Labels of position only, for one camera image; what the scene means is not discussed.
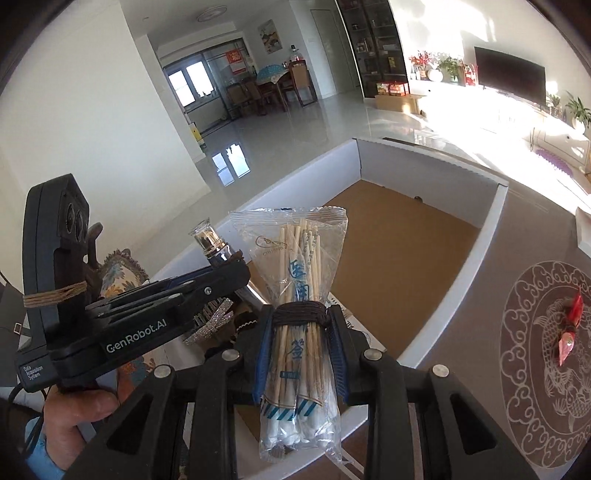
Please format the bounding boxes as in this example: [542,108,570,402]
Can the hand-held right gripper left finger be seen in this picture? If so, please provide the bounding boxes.
[60,305,280,480]

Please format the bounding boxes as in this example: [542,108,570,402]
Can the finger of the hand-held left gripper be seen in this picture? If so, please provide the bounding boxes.
[152,260,251,306]
[85,283,195,320]

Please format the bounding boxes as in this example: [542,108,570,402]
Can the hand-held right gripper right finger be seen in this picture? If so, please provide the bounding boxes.
[323,305,541,480]

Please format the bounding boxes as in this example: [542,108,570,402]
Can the bag of wooden chopsticks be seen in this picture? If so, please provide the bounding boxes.
[228,206,348,463]

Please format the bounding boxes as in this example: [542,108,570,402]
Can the large white cardboard box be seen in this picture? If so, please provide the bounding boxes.
[148,137,509,480]

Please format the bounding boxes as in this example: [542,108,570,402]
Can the person's left forearm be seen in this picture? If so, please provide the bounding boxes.
[23,418,66,480]

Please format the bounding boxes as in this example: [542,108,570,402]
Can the person's left hand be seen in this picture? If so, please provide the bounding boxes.
[42,385,121,468]

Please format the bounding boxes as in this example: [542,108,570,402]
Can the floral patterned cushion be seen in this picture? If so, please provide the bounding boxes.
[85,224,149,296]

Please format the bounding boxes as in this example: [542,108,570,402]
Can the silver glitter hair clip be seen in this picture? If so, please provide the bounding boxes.
[184,299,235,345]

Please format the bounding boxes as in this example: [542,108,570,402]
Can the black knitted bundle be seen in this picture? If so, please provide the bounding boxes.
[231,310,264,345]

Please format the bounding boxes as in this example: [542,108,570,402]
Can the tan rubber bands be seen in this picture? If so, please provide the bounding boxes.
[23,281,88,308]

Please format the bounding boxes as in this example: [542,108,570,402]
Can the black bag with white tag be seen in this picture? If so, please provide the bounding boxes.
[0,270,36,357]

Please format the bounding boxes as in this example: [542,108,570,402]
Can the glass balcony door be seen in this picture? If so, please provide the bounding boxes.
[163,51,232,121]

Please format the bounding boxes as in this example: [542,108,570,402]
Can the wooden dining table set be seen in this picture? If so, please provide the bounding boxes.
[226,60,317,117]

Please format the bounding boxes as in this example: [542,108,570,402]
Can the red door poster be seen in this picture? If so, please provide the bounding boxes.
[226,48,248,75]

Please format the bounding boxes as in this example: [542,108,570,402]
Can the red packet bundle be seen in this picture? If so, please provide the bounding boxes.
[556,285,584,367]

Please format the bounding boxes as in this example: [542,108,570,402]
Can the brown cardboard box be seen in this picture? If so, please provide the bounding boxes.
[374,92,426,114]

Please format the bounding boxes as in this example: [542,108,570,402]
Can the white interior door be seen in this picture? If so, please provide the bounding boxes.
[310,8,345,94]

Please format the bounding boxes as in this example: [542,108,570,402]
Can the colourful gift boxes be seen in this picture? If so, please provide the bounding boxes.
[376,80,411,97]

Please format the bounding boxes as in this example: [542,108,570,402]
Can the dark glass display cabinet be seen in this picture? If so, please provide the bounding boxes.
[336,0,410,99]

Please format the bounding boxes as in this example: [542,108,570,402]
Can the purple floor mat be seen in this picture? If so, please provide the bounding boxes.
[536,148,574,179]

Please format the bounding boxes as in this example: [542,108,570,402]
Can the white television cabinet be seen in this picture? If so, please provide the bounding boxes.
[411,78,591,168]

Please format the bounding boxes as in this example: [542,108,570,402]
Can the red flower arrangement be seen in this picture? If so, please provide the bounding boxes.
[410,51,437,80]

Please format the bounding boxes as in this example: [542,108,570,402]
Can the green leafy potted plant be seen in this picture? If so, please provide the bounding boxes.
[438,55,462,83]

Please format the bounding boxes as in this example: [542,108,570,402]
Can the black flat television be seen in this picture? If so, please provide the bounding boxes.
[474,46,546,106]

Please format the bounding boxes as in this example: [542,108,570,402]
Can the potted plant in white pot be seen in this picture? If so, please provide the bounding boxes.
[566,91,591,128]

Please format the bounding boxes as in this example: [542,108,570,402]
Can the black cable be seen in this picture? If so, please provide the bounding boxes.
[9,382,48,408]

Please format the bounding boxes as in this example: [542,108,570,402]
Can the framed wall painting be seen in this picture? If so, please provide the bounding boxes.
[257,19,282,55]

